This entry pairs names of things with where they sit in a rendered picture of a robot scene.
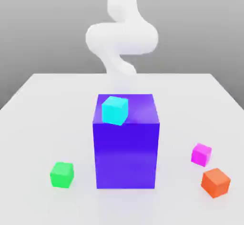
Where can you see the small green cube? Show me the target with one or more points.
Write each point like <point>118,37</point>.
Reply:
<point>62,175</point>

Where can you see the small magenta cube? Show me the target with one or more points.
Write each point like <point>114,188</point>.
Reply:
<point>201,154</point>

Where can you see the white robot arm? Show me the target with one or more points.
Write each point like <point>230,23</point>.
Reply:
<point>122,38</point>

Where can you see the large purple box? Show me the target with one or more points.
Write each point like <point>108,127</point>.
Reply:
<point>125,152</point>

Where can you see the small cyan cube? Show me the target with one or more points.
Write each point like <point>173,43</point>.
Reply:
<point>114,111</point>

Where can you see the small orange cube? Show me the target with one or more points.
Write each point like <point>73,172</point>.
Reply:
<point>215,183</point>

